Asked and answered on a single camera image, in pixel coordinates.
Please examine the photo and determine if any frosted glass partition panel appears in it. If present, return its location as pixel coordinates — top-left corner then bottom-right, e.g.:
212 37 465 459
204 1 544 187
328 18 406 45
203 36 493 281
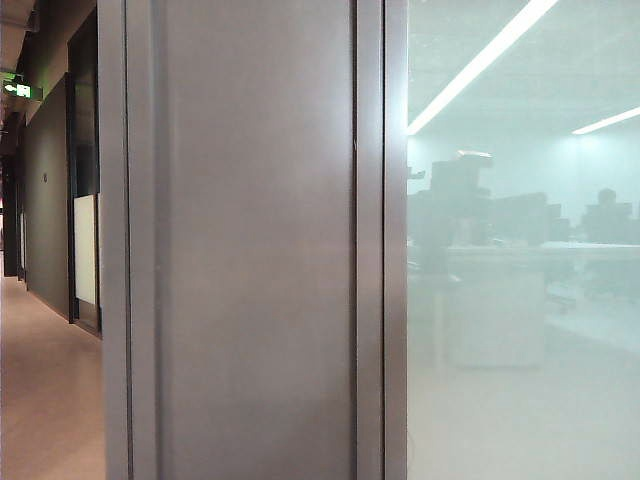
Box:
406 0 640 480

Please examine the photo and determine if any white frosted door film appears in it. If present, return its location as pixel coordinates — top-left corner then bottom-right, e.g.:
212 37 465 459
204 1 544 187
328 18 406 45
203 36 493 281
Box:
72 193 100 307

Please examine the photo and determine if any dark framed glass door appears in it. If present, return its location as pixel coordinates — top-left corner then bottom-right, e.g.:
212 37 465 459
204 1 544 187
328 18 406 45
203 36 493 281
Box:
64 8 104 335

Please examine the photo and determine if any dark corridor doorway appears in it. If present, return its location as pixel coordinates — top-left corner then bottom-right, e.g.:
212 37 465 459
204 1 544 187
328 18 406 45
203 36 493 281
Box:
1 111 28 282

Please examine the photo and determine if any green illuminated exit sign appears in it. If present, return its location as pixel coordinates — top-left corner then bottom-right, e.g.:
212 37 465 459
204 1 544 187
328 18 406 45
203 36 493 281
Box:
2 77 44 102

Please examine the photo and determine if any grey ceiling pipe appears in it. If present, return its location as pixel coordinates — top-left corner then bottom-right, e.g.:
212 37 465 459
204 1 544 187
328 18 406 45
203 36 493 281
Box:
0 8 40 34

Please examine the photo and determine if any grey metal wall column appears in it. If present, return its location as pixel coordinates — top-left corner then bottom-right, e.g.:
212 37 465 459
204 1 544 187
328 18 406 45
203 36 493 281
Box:
96 0 409 480

